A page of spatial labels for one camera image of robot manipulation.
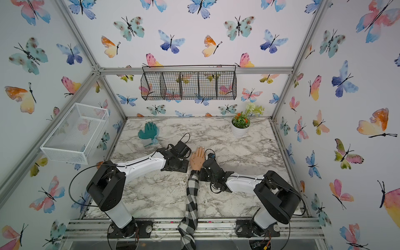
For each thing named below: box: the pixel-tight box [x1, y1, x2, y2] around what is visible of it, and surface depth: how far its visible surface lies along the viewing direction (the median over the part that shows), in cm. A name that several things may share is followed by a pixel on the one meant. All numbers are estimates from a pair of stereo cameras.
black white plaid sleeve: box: [178, 170, 200, 250], surface depth 75 cm
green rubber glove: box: [138, 121, 160, 148], surface depth 113 cm
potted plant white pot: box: [231, 102, 265, 139], surface depth 103 cm
